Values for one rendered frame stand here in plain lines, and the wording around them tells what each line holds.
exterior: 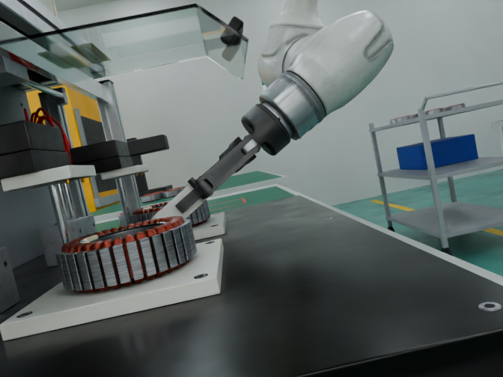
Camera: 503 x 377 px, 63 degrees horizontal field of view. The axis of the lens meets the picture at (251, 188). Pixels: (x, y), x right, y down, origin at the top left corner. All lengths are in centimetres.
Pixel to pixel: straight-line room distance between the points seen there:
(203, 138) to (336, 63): 514
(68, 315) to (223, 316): 11
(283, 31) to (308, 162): 508
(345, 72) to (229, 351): 46
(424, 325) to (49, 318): 24
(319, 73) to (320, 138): 524
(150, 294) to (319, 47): 43
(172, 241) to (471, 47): 658
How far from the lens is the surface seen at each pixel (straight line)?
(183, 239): 34
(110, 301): 30
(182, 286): 29
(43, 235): 62
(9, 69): 62
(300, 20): 74
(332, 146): 586
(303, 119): 58
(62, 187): 64
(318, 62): 59
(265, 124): 57
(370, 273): 28
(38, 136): 37
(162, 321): 27
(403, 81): 628
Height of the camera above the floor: 86
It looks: 4 degrees down
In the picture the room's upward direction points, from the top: 12 degrees counter-clockwise
